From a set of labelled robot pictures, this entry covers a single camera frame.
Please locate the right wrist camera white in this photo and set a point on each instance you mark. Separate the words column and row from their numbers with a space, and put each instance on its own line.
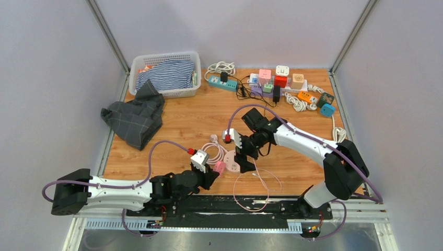
column 231, row 135

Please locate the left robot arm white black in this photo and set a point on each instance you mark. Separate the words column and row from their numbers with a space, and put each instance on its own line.
column 80, row 190

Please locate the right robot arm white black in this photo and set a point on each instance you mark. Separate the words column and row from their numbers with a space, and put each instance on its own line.
column 343, row 167

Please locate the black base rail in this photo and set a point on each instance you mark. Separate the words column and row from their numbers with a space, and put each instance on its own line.
column 245, row 212

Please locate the black charger on teal strip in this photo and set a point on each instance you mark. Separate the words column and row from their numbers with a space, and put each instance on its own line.
column 224, row 77

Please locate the orange power strip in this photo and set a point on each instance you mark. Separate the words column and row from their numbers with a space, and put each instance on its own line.
column 307, row 97

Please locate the pink cube socket back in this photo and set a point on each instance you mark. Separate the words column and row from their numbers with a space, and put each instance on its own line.
column 264, row 76

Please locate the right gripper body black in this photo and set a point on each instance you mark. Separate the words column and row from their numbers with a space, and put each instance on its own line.
column 251, row 145

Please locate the dark grey checked cloth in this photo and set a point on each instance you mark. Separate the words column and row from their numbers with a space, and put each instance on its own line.
column 138, row 120

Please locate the blue cube socket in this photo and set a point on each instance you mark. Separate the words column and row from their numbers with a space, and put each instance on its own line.
column 327, row 110

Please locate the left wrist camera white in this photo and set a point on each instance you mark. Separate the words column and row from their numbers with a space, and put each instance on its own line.
column 199, row 160

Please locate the green small adapter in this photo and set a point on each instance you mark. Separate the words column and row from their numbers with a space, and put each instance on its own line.
column 267, row 88

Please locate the pink cube adapter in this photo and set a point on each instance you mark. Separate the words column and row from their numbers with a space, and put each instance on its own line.
column 219, row 167

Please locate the blue white striped cloth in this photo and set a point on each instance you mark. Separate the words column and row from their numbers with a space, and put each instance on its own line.
column 167, row 75

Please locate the white long power strip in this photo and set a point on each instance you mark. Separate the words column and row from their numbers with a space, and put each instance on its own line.
column 283, row 90

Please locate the tan cube socket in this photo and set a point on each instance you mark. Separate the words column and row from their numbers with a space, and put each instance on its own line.
column 297, row 81

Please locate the white cube socket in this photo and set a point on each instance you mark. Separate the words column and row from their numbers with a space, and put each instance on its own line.
column 282, row 70

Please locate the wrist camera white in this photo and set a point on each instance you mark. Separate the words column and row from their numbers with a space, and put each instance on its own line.
column 199, row 160
column 231, row 135

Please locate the black power adapter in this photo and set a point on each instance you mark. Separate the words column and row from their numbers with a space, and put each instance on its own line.
column 276, row 94

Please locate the white plastic basket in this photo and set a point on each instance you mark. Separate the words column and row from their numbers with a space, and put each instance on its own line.
column 144, row 62

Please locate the teal power strip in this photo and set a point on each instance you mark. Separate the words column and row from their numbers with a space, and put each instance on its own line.
column 229, row 85

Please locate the purple power strip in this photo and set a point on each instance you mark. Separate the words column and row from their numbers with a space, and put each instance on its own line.
column 259, row 92

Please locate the round pink power strip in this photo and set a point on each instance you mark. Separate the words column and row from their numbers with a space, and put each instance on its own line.
column 229, row 160

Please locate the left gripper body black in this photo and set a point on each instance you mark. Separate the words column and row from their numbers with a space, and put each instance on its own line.
column 203, row 179

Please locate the red cube socket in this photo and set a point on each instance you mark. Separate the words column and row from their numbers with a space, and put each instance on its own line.
column 280, row 81

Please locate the dark green cube socket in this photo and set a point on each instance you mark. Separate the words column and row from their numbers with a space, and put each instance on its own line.
column 325, row 98

